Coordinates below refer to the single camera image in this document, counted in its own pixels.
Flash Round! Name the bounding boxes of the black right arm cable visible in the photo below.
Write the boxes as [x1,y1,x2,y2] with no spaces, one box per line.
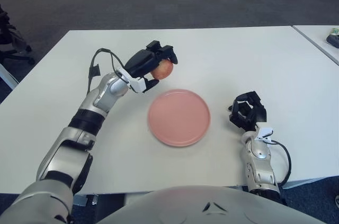
[270,139,292,186]

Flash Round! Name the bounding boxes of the silver robot torso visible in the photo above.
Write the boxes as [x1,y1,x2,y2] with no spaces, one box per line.
[97,184,318,224]

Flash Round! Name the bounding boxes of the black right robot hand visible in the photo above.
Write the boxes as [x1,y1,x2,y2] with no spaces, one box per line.
[229,91,267,132]

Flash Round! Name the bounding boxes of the red yellow apple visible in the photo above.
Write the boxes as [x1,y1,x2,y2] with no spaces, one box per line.
[150,59,174,80]

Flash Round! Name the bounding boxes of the pink round plate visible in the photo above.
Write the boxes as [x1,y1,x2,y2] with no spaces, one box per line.
[147,88,211,147]

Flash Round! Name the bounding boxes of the black office chair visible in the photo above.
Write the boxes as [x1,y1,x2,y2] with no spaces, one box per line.
[0,4,35,66]

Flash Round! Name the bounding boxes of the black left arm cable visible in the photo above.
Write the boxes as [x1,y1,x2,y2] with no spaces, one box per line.
[87,48,128,95]

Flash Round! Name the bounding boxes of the white furniture panel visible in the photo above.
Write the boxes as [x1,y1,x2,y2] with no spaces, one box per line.
[0,62,19,89]

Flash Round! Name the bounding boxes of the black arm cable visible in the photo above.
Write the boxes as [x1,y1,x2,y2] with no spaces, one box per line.
[87,48,128,95]
[270,139,292,186]

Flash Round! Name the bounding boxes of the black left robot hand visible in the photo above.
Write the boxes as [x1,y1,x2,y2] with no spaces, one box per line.
[123,40,179,94]

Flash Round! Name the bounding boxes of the dark grey handheld controller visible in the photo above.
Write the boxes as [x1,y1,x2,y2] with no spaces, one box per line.
[326,34,339,48]

